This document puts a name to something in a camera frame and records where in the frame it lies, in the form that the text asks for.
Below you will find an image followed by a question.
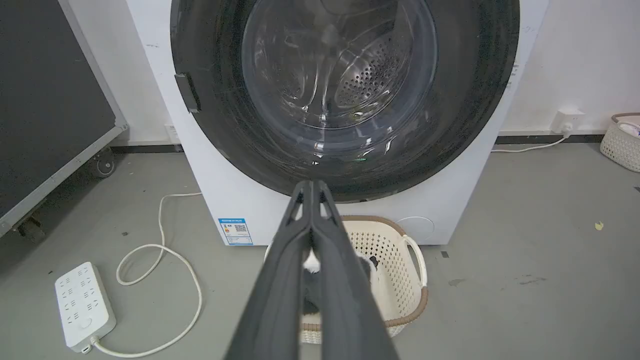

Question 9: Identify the white power strip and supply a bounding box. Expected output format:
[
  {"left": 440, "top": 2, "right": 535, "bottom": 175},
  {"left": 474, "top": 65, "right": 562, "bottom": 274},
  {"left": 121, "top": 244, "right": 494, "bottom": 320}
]
[{"left": 54, "top": 261, "right": 117, "bottom": 354}]

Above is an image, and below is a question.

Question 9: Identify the white woven storage basket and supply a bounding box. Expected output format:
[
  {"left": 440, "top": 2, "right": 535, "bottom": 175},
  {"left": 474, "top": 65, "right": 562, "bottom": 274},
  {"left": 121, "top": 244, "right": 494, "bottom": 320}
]
[{"left": 599, "top": 112, "right": 640, "bottom": 173}]

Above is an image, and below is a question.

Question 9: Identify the blue energy label sticker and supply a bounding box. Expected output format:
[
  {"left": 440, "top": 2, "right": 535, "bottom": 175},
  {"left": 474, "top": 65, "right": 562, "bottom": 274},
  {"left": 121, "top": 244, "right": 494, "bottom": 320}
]
[{"left": 218, "top": 217, "right": 254, "bottom": 246}]

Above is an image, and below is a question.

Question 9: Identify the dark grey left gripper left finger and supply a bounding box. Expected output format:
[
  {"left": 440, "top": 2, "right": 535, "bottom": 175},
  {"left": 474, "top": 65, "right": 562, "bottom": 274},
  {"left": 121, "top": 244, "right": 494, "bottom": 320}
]
[{"left": 223, "top": 180, "right": 313, "bottom": 360}]

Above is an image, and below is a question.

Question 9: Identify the black panel on wheeled frame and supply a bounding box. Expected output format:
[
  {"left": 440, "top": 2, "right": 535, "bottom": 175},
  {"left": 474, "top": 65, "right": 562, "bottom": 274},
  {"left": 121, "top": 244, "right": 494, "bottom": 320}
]
[{"left": 0, "top": 0, "right": 129, "bottom": 244}]

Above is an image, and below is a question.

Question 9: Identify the cream perforated laundry basket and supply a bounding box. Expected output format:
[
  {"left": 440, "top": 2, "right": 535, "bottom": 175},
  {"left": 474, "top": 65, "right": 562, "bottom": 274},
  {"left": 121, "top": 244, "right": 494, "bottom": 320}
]
[{"left": 263, "top": 215, "right": 430, "bottom": 345}]

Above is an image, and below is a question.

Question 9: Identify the white power strip cable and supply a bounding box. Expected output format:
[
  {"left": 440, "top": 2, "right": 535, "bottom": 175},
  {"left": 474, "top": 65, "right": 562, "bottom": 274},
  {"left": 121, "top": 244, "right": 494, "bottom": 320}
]
[{"left": 89, "top": 192, "right": 203, "bottom": 359}]

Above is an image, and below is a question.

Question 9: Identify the white wall socket plug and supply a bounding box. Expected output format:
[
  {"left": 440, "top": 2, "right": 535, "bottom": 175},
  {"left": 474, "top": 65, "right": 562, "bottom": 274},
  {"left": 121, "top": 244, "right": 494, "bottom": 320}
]
[{"left": 551, "top": 108, "right": 586, "bottom": 136}]

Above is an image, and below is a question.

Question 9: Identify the white wall plug cable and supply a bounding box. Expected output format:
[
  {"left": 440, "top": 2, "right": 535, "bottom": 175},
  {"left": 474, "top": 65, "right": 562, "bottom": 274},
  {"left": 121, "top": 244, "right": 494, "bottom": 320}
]
[{"left": 491, "top": 132, "right": 572, "bottom": 153}]

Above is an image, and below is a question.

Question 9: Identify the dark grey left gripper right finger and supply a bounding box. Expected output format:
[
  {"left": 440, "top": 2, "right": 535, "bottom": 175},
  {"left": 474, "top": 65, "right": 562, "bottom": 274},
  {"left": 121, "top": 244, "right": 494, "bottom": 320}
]
[{"left": 311, "top": 180, "right": 401, "bottom": 360}]

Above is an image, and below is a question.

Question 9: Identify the black round washing machine door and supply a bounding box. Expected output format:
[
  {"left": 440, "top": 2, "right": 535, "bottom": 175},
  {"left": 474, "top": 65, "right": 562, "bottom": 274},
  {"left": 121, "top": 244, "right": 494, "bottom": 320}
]
[{"left": 170, "top": 0, "right": 521, "bottom": 203}]

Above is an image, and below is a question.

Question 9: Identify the white front-load washing machine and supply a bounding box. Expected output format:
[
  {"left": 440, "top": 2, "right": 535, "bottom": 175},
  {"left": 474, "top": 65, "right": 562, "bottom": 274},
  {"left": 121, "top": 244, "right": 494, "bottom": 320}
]
[{"left": 125, "top": 0, "right": 550, "bottom": 247}]

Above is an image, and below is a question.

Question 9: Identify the black and white clothing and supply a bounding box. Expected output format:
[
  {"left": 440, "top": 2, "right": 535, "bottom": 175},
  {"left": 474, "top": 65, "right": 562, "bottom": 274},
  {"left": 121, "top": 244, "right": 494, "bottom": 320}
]
[{"left": 301, "top": 252, "right": 379, "bottom": 316}]

